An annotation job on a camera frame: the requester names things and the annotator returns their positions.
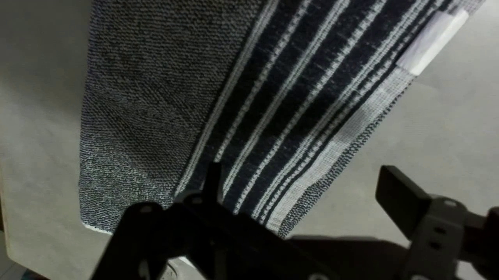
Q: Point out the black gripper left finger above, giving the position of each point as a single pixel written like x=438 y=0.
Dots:
x=181 y=243

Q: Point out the grey blue striped towel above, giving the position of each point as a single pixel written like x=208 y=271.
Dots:
x=218 y=103

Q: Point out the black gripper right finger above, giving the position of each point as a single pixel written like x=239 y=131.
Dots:
x=441 y=234

